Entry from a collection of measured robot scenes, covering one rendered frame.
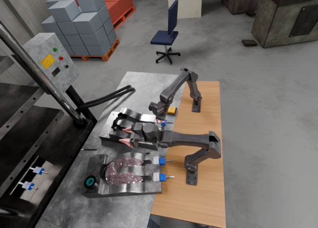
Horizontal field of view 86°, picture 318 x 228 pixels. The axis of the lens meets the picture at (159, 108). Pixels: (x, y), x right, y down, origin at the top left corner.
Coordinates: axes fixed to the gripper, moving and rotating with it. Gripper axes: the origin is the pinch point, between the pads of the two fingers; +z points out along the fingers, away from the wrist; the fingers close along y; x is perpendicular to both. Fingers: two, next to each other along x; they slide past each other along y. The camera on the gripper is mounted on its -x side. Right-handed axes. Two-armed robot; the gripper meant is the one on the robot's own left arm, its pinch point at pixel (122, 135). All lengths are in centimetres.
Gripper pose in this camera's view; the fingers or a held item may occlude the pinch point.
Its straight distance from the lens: 99.1
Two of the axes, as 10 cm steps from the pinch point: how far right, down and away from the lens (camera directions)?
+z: -9.7, -0.3, 2.5
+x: 1.7, 6.3, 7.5
